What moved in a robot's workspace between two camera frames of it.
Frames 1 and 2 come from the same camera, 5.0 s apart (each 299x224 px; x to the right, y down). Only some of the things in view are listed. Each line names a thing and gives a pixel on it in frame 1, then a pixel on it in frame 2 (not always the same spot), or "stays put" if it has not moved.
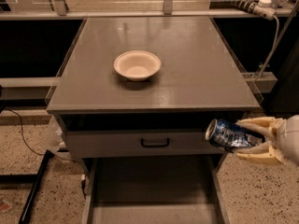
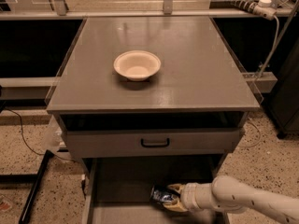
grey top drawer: [116, 144] stays put
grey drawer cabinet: [135, 93] stays put
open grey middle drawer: [153, 189] stays put
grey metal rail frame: [62, 13] stays put
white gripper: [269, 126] -> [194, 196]
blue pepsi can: [230, 135] -> [165, 195]
